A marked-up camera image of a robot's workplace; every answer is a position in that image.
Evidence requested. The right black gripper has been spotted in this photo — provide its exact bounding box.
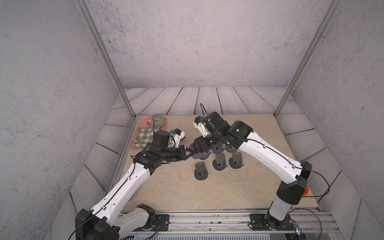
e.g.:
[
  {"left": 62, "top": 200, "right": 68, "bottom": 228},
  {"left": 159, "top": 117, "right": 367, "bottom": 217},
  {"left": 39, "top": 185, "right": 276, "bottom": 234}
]
[{"left": 191, "top": 133, "right": 226, "bottom": 153}]

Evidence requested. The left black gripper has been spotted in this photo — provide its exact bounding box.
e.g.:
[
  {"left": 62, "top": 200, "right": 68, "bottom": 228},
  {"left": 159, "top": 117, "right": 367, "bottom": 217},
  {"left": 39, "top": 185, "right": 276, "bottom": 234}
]
[{"left": 159, "top": 144, "right": 194, "bottom": 162}]

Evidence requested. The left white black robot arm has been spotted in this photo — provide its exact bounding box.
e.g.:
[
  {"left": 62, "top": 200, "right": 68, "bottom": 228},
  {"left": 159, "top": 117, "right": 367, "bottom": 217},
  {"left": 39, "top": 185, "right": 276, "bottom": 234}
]
[{"left": 72, "top": 129, "right": 193, "bottom": 240}]

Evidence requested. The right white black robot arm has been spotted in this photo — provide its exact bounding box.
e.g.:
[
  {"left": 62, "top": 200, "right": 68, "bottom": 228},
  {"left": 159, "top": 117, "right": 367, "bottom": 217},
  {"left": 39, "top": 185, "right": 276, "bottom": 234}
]
[{"left": 193, "top": 112, "right": 312, "bottom": 223}]

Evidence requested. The green checkered cloth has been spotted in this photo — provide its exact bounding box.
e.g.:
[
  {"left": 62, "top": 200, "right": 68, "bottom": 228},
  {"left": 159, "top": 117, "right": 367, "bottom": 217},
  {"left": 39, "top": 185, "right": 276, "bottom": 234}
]
[{"left": 133, "top": 127, "right": 154, "bottom": 149}]

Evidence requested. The striped ceramic cup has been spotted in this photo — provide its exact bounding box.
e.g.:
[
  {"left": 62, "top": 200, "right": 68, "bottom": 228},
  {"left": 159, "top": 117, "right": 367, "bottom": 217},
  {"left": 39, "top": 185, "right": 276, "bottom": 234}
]
[{"left": 147, "top": 114, "right": 166, "bottom": 129}]

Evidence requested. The pink plastic tray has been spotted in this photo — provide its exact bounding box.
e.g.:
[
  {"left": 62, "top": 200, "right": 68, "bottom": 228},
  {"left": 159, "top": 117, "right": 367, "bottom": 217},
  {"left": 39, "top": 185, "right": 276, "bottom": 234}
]
[{"left": 130, "top": 116, "right": 168, "bottom": 149}]

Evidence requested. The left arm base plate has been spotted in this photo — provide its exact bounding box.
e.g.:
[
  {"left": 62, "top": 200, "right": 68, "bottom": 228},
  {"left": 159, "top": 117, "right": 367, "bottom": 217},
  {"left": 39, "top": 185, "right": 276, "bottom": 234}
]
[{"left": 134, "top": 214, "right": 170, "bottom": 232}]

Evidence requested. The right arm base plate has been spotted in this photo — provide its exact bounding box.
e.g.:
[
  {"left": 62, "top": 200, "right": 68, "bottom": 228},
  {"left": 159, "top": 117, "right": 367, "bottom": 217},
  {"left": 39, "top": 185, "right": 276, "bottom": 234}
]
[{"left": 249, "top": 214, "right": 297, "bottom": 231}]

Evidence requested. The aluminium rail frame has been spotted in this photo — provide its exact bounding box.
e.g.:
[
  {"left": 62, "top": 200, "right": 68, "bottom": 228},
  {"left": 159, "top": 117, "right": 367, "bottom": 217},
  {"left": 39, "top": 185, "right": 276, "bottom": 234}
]
[{"left": 122, "top": 208, "right": 344, "bottom": 240}]

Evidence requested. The left metal corner post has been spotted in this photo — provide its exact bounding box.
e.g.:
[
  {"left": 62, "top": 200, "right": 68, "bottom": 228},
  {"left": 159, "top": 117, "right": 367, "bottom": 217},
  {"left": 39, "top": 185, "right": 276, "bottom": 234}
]
[{"left": 75, "top": 0, "right": 136, "bottom": 119}]

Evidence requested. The metal corner post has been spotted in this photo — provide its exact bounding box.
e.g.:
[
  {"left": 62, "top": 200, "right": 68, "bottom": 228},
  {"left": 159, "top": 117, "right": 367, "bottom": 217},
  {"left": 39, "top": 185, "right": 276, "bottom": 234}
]
[
  {"left": 75, "top": 0, "right": 136, "bottom": 119},
  {"left": 274, "top": 0, "right": 342, "bottom": 119}
]

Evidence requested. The right metal corner post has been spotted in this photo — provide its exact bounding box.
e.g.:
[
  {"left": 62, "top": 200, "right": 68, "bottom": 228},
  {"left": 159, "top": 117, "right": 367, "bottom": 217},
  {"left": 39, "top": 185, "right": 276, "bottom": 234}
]
[{"left": 274, "top": 0, "right": 342, "bottom": 119}]

